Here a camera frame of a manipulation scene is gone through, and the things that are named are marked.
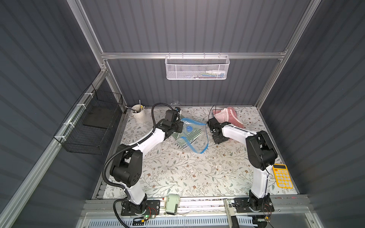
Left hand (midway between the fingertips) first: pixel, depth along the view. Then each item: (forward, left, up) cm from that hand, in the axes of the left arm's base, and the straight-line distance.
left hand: (181, 124), depth 90 cm
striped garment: (+17, -36, -9) cm, 40 cm away
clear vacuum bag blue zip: (-5, -14, -16) cm, 21 cm away
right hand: (-3, -29, -12) cm, 32 cm away
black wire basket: (-12, +48, +13) cm, 51 cm away
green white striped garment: (-12, -1, 0) cm, 12 cm away
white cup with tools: (+15, +31, -3) cm, 35 cm away
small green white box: (-41, +5, -15) cm, 44 cm away
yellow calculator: (-30, -60, -14) cm, 68 cm away
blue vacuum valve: (+6, -5, -13) cm, 16 cm away
